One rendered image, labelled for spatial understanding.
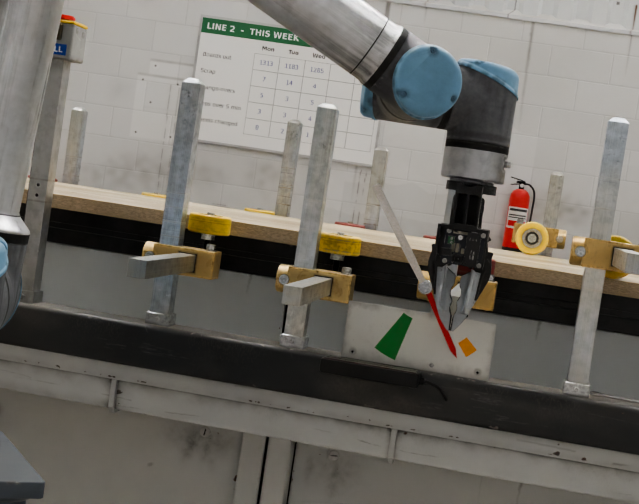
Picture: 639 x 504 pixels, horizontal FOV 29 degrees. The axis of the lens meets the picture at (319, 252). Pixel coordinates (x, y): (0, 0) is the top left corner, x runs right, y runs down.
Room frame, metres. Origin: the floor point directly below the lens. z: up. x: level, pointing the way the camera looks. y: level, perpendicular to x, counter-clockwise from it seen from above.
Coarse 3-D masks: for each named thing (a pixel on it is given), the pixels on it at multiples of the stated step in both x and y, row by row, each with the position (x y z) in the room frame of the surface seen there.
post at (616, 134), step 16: (608, 128) 2.14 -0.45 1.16; (624, 128) 2.13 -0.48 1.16; (608, 144) 2.14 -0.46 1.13; (624, 144) 2.13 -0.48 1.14; (608, 160) 2.14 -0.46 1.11; (608, 176) 2.13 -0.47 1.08; (608, 192) 2.13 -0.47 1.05; (608, 208) 2.13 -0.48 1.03; (592, 224) 2.14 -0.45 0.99; (608, 224) 2.13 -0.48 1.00; (608, 240) 2.13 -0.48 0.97; (592, 272) 2.13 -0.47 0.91; (592, 288) 2.13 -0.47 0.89; (592, 304) 2.13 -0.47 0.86; (576, 320) 2.15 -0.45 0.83; (592, 320) 2.13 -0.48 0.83; (576, 336) 2.14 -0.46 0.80; (592, 336) 2.13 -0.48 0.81; (576, 352) 2.14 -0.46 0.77; (592, 352) 2.13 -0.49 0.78; (576, 368) 2.14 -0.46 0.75
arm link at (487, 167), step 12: (444, 156) 1.77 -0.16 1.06; (456, 156) 1.74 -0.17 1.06; (468, 156) 1.74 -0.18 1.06; (480, 156) 1.73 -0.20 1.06; (492, 156) 1.74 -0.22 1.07; (504, 156) 1.75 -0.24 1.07; (444, 168) 1.76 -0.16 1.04; (456, 168) 1.74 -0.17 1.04; (468, 168) 1.73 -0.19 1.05; (480, 168) 1.73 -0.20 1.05; (492, 168) 1.74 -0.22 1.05; (456, 180) 1.76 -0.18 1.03; (468, 180) 1.75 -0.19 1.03; (480, 180) 1.74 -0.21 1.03; (492, 180) 1.74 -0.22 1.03
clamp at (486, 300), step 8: (424, 272) 2.19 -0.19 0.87; (456, 280) 2.16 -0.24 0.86; (488, 288) 2.15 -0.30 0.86; (496, 288) 2.16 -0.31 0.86; (416, 296) 2.19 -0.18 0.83; (424, 296) 2.18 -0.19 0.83; (480, 296) 2.16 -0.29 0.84; (488, 296) 2.15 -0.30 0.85; (480, 304) 2.16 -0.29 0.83; (488, 304) 2.15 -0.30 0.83
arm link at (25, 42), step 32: (0, 0) 1.64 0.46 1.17; (32, 0) 1.64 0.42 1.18; (64, 0) 1.70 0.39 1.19; (0, 32) 1.63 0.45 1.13; (32, 32) 1.65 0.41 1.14; (0, 64) 1.63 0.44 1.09; (32, 64) 1.65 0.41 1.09; (0, 96) 1.64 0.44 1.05; (32, 96) 1.66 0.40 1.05; (0, 128) 1.64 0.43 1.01; (32, 128) 1.68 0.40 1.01; (0, 160) 1.64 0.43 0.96; (0, 192) 1.65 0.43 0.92; (0, 224) 1.64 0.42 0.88
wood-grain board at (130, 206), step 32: (64, 192) 2.60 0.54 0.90; (96, 192) 2.91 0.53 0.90; (256, 224) 2.40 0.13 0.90; (288, 224) 2.66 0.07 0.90; (384, 256) 2.35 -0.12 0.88; (416, 256) 2.34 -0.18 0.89; (512, 256) 2.73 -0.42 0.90; (544, 256) 3.07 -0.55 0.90; (576, 288) 2.29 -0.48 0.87; (608, 288) 2.28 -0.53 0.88
